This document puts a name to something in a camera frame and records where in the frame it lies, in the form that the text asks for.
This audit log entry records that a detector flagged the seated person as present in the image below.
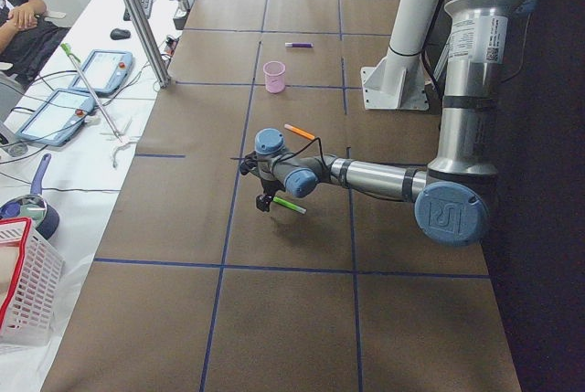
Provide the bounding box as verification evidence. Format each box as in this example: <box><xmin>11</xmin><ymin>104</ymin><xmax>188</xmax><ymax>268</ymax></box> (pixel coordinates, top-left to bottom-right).
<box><xmin>1</xmin><ymin>0</ymin><xmax>69</xmax><ymax>88</ymax></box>

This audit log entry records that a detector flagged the metal reacher grabber tool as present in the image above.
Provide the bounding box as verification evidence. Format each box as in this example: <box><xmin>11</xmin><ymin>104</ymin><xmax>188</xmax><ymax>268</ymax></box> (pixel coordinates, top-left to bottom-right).
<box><xmin>60</xmin><ymin>43</ymin><xmax>133</xmax><ymax>169</ymax></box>

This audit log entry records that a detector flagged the green highlighter pen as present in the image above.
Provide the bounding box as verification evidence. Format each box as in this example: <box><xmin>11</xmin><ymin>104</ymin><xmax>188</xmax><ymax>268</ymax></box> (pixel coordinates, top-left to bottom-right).
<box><xmin>272</xmin><ymin>196</ymin><xmax>306</xmax><ymax>215</ymax></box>

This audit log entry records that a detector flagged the far teach pendant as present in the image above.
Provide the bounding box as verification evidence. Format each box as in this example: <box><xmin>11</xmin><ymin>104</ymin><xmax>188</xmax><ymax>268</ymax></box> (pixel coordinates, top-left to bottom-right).
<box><xmin>79</xmin><ymin>49</ymin><xmax>133</xmax><ymax>97</ymax></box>

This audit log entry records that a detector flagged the pink mesh pen holder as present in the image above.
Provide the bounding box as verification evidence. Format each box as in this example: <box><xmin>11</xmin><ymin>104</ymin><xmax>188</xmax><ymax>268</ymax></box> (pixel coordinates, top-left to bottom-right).
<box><xmin>262</xmin><ymin>61</ymin><xmax>286</xmax><ymax>94</ymax></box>

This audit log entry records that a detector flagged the red white plastic basket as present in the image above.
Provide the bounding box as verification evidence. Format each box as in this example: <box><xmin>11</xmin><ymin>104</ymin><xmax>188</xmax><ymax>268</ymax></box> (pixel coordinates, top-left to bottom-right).
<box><xmin>1</xmin><ymin>217</ymin><xmax>64</xmax><ymax>346</ymax></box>

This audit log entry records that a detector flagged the purple highlighter pen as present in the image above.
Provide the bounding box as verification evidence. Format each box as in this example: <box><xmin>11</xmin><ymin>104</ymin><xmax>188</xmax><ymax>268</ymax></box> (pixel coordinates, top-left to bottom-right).
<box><xmin>284</xmin><ymin>42</ymin><xmax>314</xmax><ymax>49</ymax></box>

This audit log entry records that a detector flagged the black computer mouse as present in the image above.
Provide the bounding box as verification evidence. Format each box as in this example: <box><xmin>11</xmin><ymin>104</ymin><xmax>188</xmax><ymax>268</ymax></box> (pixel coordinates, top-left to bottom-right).
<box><xmin>110</xmin><ymin>28</ymin><xmax>132</xmax><ymax>40</ymax></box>

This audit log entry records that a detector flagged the blue frying pan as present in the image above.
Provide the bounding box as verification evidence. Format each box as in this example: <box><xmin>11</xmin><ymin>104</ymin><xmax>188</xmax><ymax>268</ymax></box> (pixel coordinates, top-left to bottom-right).
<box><xmin>1</xmin><ymin>154</ymin><xmax>60</xmax><ymax>239</ymax></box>

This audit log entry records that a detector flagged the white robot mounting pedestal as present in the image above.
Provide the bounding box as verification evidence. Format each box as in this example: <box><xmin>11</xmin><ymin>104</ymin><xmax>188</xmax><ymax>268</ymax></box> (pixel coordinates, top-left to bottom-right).
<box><xmin>361</xmin><ymin>0</ymin><xmax>439</xmax><ymax>111</ymax></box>

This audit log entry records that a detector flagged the near teach pendant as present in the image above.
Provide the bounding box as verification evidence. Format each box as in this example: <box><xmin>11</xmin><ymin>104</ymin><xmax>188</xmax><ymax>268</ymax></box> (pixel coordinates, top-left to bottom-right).
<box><xmin>16</xmin><ymin>89</ymin><xmax>95</xmax><ymax>146</ymax></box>

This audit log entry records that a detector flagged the teach pendant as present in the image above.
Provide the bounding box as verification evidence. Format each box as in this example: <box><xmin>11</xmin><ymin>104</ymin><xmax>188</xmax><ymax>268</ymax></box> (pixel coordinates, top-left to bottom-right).
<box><xmin>16</xmin><ymin>89</ymin><xmax>95</xmax><ymax>146</ymax></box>
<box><xmin>79</xmin><ymin>49</ymin><xmax>133</xmax><ymax>97</ymax></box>

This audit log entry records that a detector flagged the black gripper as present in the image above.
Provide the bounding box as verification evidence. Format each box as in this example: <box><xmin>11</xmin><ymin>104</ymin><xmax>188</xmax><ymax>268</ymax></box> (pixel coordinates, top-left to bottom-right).
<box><xmin>255</xmin><ymin>172</ymin><xmax>282</xmax><ymax>212</ymax></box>

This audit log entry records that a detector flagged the orange highlighter pen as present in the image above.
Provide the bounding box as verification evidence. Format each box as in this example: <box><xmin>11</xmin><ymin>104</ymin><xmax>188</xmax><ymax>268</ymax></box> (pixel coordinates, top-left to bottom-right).
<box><xmin>284</xmin><ymin>123</ymin><xmax>316</xmax><ymax>141</ymax></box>

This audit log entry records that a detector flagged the aluminium frame post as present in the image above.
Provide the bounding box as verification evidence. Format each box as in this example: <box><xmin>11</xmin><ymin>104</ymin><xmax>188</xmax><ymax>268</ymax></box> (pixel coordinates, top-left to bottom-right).
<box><xmin>123</xmin><ymin>0</ymin><xmax>171</xmax><ymax>89</ymax></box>

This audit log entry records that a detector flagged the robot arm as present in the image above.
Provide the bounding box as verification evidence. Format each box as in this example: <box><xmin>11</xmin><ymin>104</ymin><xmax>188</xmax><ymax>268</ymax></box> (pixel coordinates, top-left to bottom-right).
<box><xmin>239</xmin><ymin>0</ymin><xmax>527</xmax><ymax>247</ymax></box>

